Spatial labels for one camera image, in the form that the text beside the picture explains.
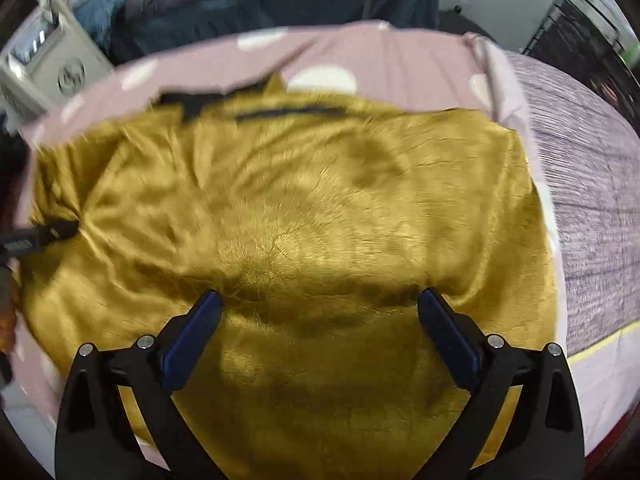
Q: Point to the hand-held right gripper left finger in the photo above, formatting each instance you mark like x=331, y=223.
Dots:
x=192, y=345

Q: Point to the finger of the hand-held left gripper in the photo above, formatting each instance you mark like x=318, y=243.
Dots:
x=57, y=230

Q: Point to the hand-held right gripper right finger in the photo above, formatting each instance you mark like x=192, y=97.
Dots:
x=450, y=340

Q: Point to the golden velvet garment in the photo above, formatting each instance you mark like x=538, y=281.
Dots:
x=310, y=240

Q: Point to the white appliance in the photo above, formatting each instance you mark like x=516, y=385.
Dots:
x=55, y=55

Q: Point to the purple grey bedspread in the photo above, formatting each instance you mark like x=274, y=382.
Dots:
x=595, y=185

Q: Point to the blue denim clothing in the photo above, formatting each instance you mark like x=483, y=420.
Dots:
x=107, y=5

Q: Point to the pink dotted blanket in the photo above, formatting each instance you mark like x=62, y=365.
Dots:
x=400, y=60

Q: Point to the black metal rack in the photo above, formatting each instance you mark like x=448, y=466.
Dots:
x=585, y=45

